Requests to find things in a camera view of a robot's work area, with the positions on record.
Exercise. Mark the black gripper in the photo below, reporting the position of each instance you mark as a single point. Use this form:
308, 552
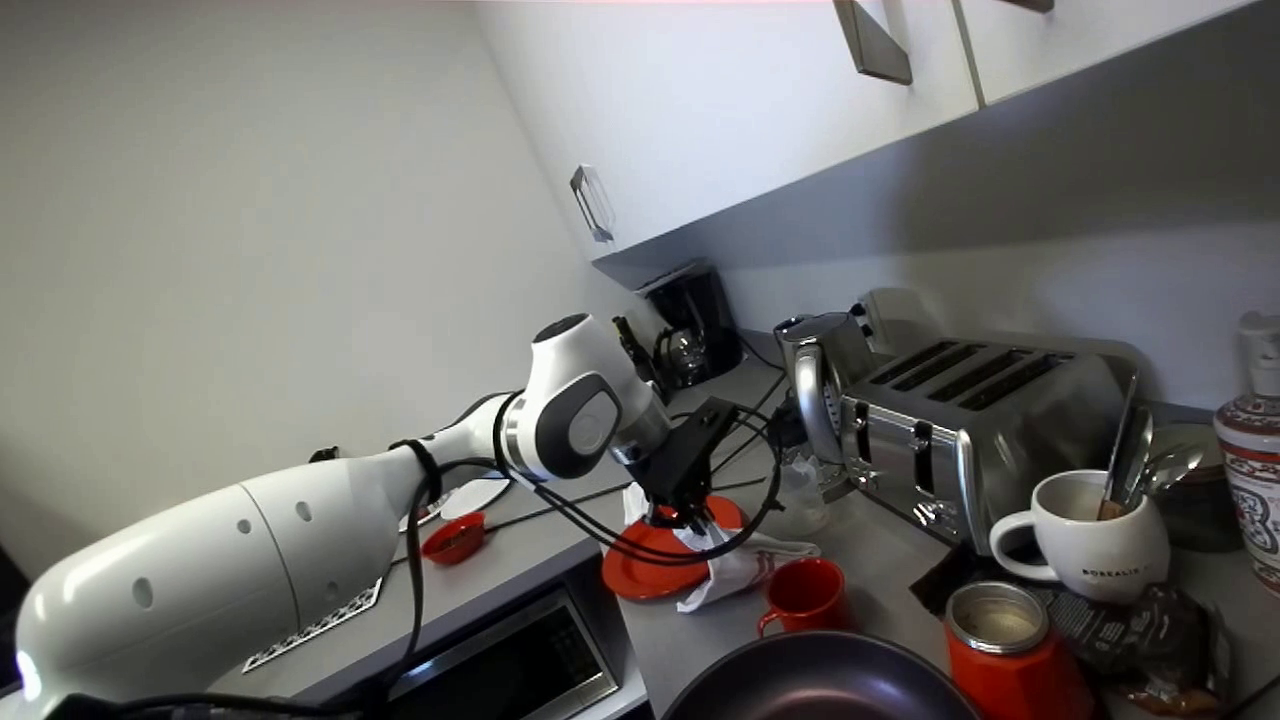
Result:
693, 454

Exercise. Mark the black frying pan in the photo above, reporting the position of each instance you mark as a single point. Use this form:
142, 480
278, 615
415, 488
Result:
815, 680

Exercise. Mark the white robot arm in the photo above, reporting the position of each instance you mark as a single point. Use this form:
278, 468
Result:
201, 587

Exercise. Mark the red plate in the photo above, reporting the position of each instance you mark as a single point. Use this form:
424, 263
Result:
642, 564

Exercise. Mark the clear plastic cup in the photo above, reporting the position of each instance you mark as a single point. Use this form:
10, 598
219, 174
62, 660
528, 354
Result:
799, 504

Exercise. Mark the red cup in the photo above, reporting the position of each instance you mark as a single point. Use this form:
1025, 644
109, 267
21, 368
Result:
805, 598

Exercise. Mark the black round base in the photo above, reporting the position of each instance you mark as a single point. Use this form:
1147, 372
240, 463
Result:
795, 430

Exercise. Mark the steel electric kettle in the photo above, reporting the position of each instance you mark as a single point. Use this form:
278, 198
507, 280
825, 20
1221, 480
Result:
821, 386

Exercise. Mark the black coffee machine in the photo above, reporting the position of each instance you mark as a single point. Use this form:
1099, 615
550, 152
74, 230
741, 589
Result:
696, 322

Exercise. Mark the small red object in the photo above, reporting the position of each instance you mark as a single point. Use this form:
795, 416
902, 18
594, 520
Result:
456, 537

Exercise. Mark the black coaster mat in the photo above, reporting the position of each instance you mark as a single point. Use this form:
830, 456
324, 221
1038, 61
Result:
953, 575

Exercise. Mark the silver four-slot toaster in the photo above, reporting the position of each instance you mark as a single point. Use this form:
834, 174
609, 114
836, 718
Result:
987, 424

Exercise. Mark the red metal canister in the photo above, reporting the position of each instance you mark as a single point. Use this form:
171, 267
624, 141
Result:
1015, 652

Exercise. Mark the white ceramic mug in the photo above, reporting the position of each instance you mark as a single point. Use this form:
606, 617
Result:
1086, 545

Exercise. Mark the white mesh trivet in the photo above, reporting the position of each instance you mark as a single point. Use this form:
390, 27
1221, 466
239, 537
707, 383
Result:
312, 626

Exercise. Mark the metal spoon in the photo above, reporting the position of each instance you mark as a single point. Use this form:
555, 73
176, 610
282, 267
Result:
1173, 468

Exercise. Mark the patterned ceramic soap dispenser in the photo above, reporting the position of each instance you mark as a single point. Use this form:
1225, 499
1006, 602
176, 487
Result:
1254, 454

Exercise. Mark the white wall cabinet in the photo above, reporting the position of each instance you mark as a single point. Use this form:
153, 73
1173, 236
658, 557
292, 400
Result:
732, 104

